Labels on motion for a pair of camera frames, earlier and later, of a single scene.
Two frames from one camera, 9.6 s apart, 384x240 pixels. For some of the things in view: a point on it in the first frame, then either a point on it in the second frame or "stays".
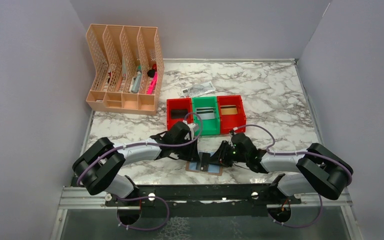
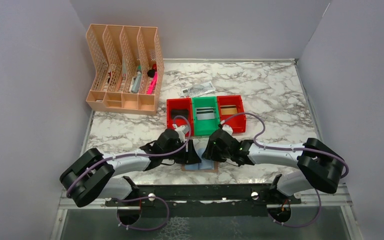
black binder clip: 151,73 stays
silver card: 205,109 stays
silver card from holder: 206,115 stays
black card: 205,158 to 183,112
